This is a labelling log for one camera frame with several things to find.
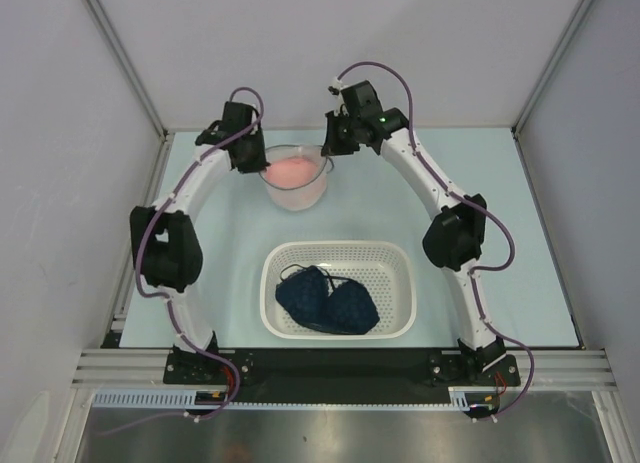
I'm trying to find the pink bra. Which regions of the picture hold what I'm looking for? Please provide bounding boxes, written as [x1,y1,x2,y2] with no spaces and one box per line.
[265,157,318,190]

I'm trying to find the navy blue lace bra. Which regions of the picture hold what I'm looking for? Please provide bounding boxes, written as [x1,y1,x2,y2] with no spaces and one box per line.
[275,264,380,336]

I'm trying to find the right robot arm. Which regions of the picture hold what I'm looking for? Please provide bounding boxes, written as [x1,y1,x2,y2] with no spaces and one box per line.
[322,79,506,384]

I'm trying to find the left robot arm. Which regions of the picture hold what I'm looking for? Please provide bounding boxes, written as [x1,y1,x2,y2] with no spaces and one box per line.
[129,99,267,383]

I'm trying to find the white perforated plastic basket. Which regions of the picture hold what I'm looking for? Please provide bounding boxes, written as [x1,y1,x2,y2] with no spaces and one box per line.
[260,240,417,342]

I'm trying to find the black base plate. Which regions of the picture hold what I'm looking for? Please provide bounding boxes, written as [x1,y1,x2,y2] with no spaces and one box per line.
[164,346,521,392]

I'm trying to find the aluminium frame rail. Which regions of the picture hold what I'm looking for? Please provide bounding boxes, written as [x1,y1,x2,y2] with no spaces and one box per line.
[72,349,170,388]

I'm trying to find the white cable duct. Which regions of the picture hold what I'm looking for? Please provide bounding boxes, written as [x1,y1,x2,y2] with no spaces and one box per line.
[92,389,494,412]

